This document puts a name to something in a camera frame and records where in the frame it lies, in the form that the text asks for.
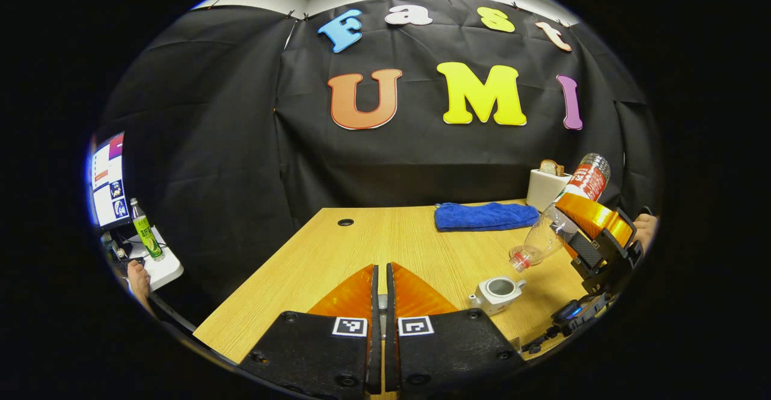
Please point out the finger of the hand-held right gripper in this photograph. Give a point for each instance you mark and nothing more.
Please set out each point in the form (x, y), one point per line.
(596, 219)
(585, 250)

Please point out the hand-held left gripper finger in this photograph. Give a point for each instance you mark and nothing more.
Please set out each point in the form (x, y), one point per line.
(375, 352)
(390, 358)

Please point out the clear water bottle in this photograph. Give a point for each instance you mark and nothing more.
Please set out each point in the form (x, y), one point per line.
(542, 237)

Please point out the white teacup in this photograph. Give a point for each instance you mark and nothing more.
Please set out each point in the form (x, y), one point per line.
(494, 297)

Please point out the green drink bottle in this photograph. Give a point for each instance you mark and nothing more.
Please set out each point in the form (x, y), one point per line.
(146, 234)

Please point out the white toaster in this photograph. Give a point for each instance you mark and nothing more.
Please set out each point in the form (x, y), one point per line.
(542, 192)

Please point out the bread slice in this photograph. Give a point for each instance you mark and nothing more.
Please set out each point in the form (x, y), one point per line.
(551, 167)

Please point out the blue towel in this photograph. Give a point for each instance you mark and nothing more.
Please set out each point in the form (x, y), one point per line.
(485, 216)

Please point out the white side table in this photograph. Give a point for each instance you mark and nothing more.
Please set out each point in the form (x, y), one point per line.
(165, 270)

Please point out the computer monitor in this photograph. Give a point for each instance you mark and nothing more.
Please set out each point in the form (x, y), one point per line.
(109, 183)

